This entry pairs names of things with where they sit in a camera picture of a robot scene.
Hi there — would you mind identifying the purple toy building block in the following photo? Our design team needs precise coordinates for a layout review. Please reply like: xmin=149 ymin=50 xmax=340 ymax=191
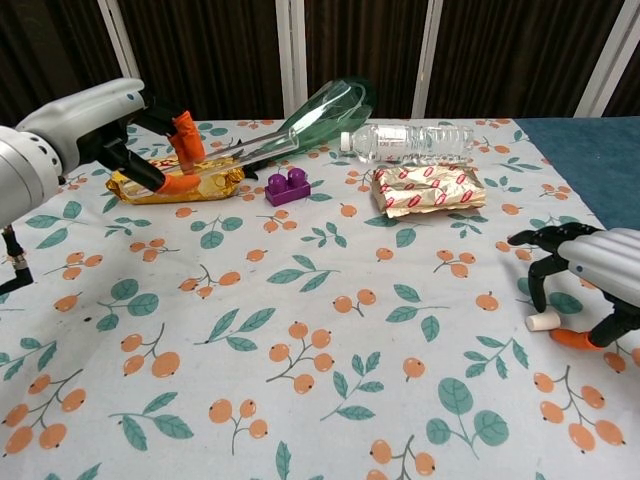
xmin=264 ymin=168 xmax=311 ymax=206

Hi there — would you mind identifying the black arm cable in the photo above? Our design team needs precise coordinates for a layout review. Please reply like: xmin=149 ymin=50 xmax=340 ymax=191
xmin=0 ymin=224 xmax=36 ymax=296

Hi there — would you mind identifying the floral fruit print tablecloth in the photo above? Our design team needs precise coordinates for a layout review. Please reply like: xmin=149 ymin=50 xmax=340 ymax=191
xmin=0 ymin=118 xmax=640 ymax=480

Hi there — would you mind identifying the gold foil snack packet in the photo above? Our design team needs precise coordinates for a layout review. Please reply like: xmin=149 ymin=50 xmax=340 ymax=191
xmin=370 ymin=164 xmax=487 ymax=219

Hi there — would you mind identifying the green plastic spray bottle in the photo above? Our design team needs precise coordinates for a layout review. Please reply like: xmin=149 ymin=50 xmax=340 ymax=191
xmin=234 ymin=75 xmax=377 ymax=181

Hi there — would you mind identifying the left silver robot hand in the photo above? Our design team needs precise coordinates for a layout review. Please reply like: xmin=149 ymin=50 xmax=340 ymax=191
xmin=17 ymin=78 xmax=206 ymax=196

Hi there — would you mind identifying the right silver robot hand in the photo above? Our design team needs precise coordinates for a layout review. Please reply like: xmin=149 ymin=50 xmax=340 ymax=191
xmin=507 ymin=223 xmax=640 ymax=353

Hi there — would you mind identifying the clear glass test tube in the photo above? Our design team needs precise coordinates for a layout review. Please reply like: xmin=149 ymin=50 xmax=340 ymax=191
xmin=162 ymin=126 xmax=301 ymax=181

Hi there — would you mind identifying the clear plastic water bottle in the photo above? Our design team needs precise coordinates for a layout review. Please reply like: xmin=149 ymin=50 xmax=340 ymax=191
xmin=340 ymin=124 xmax=475 ymax=165

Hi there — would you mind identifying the golden biscuit packet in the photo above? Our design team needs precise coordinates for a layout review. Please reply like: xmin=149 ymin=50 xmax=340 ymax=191
xmin=104 ymin=154 xmax=246 ymax=206

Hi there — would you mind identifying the white partition post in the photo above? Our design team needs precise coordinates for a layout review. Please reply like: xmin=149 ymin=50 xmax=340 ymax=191
xmin=96 ymin=0 xmax=155 ymax=123
xmin=573 ymin=0 xmax=640 ymax=120
xmin=274 ymin=0 xmax=310 ymax=121
xmin=411 ymin=0 xmax=450 ymax=120

